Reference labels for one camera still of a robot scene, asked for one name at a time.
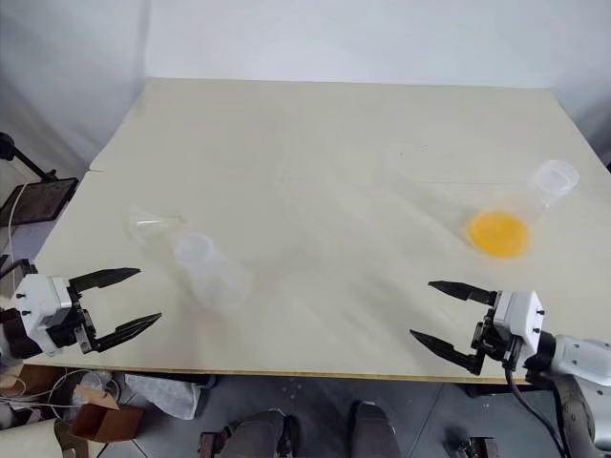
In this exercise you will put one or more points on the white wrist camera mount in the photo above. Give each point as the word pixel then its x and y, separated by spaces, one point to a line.
pixel 522 315
pixel 40 305

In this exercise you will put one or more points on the dark grey rounded shape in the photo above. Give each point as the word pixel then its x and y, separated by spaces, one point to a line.
pixel 262 436
pixel 376 431

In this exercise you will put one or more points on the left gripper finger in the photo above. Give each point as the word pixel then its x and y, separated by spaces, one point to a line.
pixel 125 330
pixel 105 277

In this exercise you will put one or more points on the crumpled clear plastic bag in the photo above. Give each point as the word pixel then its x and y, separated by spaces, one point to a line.
pixel 162 393

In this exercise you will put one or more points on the clear plastic funnel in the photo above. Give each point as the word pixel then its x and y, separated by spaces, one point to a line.
pixel 150 224

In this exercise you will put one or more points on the flask with orange liquid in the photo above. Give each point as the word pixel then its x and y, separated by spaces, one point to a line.
pixel 501 234

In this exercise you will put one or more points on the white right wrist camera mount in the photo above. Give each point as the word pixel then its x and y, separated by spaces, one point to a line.
pixel 522 315

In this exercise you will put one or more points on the flat brown cardboard piece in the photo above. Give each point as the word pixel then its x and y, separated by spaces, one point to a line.
pixel 28 379

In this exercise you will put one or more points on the black flat panel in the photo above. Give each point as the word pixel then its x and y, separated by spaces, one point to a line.
pixel 38 198

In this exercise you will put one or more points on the clear flask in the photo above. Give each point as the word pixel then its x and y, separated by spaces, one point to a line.
pixel 212 274

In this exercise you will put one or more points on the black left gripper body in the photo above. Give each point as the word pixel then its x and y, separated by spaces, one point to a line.
pixel 71 331

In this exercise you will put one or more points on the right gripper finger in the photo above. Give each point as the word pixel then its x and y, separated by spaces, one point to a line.
pixel 446 347
pixel 465 292

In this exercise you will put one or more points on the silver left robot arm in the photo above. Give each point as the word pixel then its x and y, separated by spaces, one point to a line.
pixel 14 336

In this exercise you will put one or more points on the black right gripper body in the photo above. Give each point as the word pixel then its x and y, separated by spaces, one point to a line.
pixel 494 341

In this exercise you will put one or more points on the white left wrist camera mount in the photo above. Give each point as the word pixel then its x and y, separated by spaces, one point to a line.
pixel 40 305

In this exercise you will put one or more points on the brown cardboard box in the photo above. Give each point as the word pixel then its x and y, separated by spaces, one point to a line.
pixel 102 420

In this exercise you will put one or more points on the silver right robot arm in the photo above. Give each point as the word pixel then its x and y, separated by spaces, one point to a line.
pixel 580 362

